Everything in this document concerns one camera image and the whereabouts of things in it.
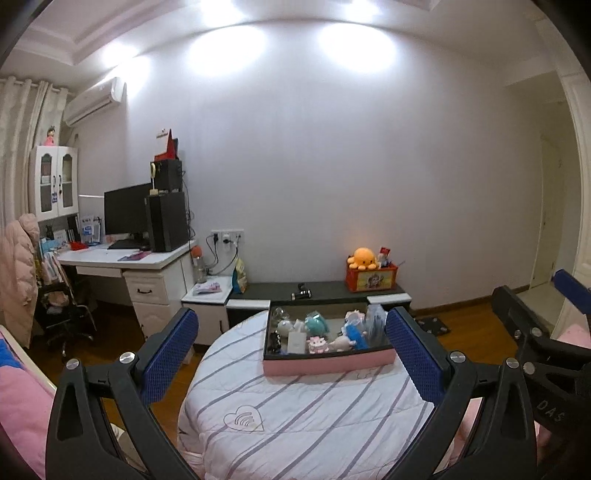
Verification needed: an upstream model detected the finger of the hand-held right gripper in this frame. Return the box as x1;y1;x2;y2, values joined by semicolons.
553;268;591;319
491;285;555;356

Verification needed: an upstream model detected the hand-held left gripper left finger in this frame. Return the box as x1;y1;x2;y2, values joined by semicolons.
45;307;199;480

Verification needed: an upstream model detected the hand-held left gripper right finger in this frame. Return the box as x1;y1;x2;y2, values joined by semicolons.
385;306;540;480

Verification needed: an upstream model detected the clear plastic box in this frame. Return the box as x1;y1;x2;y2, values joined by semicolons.
366;304;389;346

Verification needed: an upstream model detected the blue packaged item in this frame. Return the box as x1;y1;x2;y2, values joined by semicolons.
344;322;369;350

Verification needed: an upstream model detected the black and pink storage box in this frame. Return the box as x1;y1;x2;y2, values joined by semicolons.
263;303;397;376

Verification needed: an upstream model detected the teal macaron case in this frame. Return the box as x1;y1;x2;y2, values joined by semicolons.
304;311;330;337

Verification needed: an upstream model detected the black bathroom scale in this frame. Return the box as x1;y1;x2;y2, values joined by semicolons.
413;314;451;336

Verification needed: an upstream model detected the pink floral quilt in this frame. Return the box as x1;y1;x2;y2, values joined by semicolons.
450;322;591;467

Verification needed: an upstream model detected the white nightstand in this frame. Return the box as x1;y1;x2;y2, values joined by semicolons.
180;275;234;334

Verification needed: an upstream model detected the white desk with drawers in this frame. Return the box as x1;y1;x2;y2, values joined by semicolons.
57;239;197;343

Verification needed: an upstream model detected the white door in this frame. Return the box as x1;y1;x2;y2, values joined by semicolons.
530;133;567;290

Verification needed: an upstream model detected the red printed toy box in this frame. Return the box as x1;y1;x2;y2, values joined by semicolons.
346;263;399;293

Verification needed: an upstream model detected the dark low cabinet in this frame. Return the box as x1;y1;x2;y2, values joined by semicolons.
226;280;412;334

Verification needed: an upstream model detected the blue yellow snack bag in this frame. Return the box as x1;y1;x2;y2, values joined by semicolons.
230;257;248;295

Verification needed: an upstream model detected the white wardrobe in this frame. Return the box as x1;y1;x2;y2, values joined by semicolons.
553;59;591;339

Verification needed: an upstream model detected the black office chair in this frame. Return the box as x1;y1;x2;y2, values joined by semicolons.
34;276;98;359

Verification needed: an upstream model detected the orange octopus plush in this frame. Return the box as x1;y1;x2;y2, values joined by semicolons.
346;247;380;271

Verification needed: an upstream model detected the black computer tower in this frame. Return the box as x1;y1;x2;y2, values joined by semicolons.
145;190;190;254

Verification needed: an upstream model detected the blue white carton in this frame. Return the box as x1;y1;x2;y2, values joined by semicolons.
79;214;103;246

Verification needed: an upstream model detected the black computer monitor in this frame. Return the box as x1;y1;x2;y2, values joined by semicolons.
103;183;153;248

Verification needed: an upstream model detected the pink bed sheet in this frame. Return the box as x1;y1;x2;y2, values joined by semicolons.
0;336;122;480

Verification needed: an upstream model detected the pink padded coat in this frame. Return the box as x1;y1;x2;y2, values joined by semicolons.
0;213;42;350

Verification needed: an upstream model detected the black speaker box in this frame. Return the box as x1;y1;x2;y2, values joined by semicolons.
154;159;184;194

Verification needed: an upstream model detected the red gift bag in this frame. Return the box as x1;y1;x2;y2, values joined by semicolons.
154;128;180;162

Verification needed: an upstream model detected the white glass-door cabinet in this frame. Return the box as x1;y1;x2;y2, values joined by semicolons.
28;145;79;220

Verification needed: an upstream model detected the cream curtain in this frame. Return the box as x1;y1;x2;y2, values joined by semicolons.
0;76;70;232

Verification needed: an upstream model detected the white air conditioner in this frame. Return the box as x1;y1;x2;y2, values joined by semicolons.
63;76;127;128

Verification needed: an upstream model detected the black power cable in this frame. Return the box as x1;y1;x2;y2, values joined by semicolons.
205;235;225;273

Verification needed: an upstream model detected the white wall power outlet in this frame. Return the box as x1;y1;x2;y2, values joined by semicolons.
211;228;245;246

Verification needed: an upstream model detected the white bed frame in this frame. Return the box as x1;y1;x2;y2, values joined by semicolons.
0;323;59;398

